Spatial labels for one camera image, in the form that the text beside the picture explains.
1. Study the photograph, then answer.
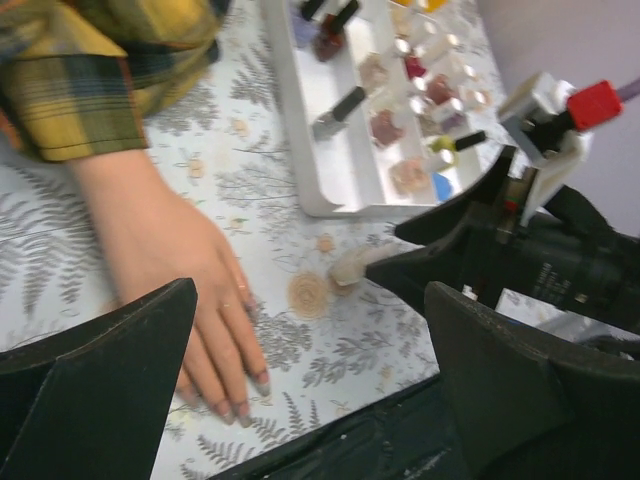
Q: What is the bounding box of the yellow plaid shirt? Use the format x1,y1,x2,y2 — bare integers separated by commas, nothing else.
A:
1,0,231,162

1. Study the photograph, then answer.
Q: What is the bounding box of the lilac polish bottle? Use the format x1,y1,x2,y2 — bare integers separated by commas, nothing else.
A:
290,0,325,49

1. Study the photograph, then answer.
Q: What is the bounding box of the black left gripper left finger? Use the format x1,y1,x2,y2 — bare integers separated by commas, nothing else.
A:
1,279,197,479

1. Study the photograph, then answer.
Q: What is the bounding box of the clear nail polish bottle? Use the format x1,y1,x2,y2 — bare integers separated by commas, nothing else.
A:
329,243,399,287

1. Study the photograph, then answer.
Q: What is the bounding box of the clear polish bottle white cap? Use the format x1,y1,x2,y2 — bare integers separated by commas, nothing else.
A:
358,38,411,95

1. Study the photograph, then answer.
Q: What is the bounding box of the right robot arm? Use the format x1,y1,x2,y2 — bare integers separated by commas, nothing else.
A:
366,146,639,354

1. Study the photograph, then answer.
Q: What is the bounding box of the pale glitter polish bottle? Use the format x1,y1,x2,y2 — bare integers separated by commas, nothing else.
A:
425,53,476,105

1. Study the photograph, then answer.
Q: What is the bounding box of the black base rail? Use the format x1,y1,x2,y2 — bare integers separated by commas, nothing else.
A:
215,375,473,480

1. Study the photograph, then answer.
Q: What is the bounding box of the floral table mat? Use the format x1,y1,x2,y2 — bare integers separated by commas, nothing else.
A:
1,1,436,479

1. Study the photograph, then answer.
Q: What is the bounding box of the glitter polish bottle black cap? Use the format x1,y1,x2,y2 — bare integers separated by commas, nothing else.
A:
312,86,366,142

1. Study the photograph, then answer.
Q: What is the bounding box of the blue polish bottle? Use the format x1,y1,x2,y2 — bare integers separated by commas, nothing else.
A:
431,169,463,203

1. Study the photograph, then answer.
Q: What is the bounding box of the mannequin hand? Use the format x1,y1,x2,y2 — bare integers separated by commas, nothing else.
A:
67,147,274,427

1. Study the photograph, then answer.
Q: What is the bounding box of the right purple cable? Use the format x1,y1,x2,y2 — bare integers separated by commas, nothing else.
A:
617,74,640,106

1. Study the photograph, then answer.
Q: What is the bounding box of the dark red polish bottle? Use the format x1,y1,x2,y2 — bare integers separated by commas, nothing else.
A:
311,0,360,62

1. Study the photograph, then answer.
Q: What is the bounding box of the red glitter polish bottle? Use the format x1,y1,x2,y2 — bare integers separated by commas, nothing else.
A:
404,34,458,79

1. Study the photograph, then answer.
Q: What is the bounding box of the yellow polish bottle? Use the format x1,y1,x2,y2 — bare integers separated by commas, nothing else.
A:
427,130,487,166

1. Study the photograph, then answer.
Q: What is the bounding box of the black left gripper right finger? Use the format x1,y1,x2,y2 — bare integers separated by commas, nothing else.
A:
424,282,639,479

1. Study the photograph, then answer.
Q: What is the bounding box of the white divided tray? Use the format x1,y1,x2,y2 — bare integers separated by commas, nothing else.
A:
261,1,500,218

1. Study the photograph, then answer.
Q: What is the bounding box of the pink iridescent polish bottle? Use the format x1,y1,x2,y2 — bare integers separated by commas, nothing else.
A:
370,97,425,149

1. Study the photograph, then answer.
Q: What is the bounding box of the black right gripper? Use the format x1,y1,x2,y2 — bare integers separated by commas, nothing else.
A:
365,145,625,328

